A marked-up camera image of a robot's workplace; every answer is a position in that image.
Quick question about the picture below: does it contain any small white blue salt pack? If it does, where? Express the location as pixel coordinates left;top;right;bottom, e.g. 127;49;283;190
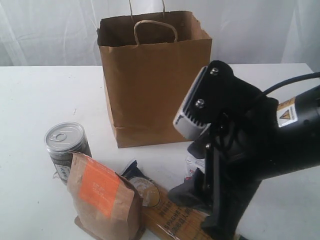
184;154;205;181

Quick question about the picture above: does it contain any black camera cable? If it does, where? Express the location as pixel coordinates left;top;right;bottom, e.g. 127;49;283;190
259;71;320;97

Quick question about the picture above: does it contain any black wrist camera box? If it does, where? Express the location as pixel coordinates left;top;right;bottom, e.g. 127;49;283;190
173;60;262;141

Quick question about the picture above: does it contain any spaghetti packet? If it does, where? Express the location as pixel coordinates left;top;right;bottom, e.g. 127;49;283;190
121;160;211;240

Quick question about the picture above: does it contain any brown pouch with orange label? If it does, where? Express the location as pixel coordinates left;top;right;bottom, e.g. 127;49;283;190
67;153;145;240

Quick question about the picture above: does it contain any white curtain backdrop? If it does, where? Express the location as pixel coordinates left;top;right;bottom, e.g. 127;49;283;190
0;0;320;72

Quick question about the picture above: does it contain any dark can with pull-tab lid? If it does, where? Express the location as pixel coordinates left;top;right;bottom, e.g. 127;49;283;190
44;122;92;184

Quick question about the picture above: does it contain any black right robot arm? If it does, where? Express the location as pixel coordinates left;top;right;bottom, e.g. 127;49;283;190
188;87;320;240

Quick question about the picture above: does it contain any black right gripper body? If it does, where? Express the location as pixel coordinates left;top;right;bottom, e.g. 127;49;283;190
201;97;278;229

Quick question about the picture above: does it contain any brown paper shopping bag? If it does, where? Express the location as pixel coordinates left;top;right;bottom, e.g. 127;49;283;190
97;10;212;148

